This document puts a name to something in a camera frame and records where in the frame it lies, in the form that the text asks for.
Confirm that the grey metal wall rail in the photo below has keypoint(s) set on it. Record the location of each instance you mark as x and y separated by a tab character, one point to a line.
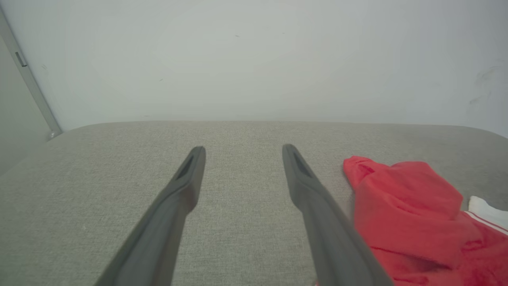
35	95

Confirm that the red and white garment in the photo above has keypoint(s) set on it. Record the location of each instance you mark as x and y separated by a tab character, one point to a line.
405	206

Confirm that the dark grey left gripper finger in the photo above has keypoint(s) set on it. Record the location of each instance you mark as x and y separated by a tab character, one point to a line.
158	238

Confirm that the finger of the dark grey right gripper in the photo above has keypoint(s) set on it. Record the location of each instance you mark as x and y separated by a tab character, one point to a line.
333	238

